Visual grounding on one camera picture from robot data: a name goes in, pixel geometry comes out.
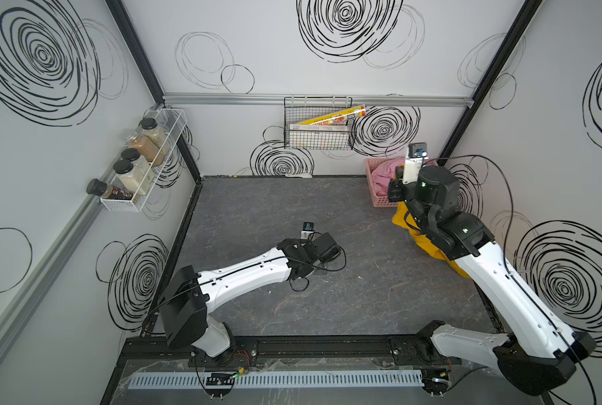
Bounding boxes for yellow t-shirt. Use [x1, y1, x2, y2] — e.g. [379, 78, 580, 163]
[392, 202, 471, 278]

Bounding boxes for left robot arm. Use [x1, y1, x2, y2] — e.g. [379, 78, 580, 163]
[156, 233, 346, 358]

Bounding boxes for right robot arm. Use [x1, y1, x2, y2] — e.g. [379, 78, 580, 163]
[388, 160, 596, 396]

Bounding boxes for pink t-shirt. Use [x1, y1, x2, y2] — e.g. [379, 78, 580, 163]
[371, 158, 405, 197]

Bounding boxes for pink plastic basket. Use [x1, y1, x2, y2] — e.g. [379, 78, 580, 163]
[365, 158, 397, 208]

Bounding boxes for yellow foil box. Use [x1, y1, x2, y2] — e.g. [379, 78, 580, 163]
[298, 105, 367, 126]

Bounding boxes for white box in basket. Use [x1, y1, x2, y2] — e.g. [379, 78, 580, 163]
[287, 124, 351, 133]

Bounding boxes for spice jar white contents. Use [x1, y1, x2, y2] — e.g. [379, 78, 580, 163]
[120, 148, 154, 182]

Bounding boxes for spice jar brown contents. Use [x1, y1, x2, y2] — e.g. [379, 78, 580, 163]
[128, 117, 168, 166]

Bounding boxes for spice jar cream contents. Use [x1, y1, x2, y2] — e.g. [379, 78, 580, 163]
[113, 159, 152, 196]

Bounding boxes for small dark spice bottle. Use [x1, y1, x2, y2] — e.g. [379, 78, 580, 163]
[86, 179, 133, 201]

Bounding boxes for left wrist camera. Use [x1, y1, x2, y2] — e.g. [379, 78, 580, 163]
[301, 222, 316, 241]

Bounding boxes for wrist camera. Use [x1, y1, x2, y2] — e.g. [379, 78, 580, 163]
[301, 222, 316, 241]
[402, 143, 427, 184]

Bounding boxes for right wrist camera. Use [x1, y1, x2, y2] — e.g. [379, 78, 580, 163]
[402, 143, 427, 184]

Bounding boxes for black wire basket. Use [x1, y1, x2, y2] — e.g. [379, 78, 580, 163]
[283, 96, 353, 150]

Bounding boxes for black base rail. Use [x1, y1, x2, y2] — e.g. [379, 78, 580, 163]
[120, 334, 481, 371]

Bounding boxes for grey slotted cable duct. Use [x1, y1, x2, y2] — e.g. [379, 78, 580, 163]
[127, 370, 424, 390]

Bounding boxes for clear wall shelf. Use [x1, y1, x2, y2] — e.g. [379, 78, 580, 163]
[100, 108, 187, 213]

